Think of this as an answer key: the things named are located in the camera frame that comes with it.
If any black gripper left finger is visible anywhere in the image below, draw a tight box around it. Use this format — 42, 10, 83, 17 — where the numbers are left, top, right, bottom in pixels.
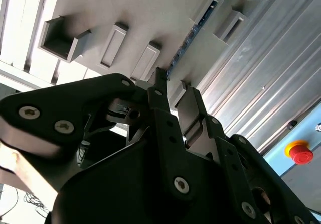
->
0, 67, 197, 202

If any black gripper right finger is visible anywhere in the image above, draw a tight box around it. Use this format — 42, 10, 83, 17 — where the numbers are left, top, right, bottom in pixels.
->
175, 86, 321, 224

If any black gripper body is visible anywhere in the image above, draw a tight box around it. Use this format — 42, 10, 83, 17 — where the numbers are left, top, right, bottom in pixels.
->
51, 136, 242, 224

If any blue RAM stick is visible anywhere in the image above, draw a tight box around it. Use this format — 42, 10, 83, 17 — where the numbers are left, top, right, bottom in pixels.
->
167, 0, 219, 81

